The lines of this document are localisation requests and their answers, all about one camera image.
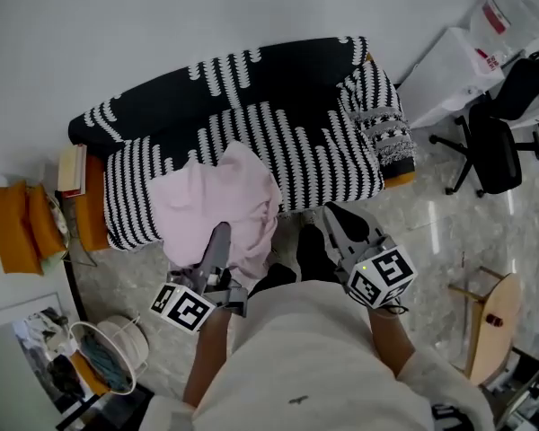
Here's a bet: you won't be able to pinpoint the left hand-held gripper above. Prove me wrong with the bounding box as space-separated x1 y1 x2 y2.
149 221 251 334

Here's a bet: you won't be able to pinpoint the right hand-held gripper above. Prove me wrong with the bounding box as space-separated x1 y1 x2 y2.
321 201 419 310

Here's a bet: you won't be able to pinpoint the pink cloth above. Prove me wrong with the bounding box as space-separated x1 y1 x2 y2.
148 140 283 282

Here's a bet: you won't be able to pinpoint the person's left forearm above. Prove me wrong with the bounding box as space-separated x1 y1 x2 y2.
181 306 231 409

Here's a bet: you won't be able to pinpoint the person's right forearm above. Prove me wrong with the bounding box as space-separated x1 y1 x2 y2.
367 303 417 380

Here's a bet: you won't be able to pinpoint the person's black legs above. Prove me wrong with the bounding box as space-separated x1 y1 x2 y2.
247 223 340 299

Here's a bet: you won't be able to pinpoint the fringed black white throw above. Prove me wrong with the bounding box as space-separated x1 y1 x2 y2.
337 59 419 175

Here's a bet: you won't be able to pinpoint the person's white shirt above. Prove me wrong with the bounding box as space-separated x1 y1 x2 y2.
138 278 496 431

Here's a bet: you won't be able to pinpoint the black metal side table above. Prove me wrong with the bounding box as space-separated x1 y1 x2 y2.
54 189 100 323

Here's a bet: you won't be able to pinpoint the stack of books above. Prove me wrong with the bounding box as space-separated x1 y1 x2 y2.
56 143 88 198

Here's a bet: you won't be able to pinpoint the black office chair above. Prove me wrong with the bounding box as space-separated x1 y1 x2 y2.
428 48 539 198

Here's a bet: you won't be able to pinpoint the wooden side table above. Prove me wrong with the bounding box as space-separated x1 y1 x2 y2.
447 264 523 387

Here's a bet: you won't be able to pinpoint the orange cushion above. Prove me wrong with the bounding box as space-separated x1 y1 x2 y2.
0 179 45 277
25 182 69 259

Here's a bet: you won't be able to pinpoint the framed mountain picture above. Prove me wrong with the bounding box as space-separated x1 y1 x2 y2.
0 291 101 427

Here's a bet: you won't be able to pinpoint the clear plastic bag red label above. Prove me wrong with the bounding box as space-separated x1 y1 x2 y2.
468 0 539 64

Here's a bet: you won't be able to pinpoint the white wire basket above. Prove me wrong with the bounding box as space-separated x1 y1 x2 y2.
68 313 150 397

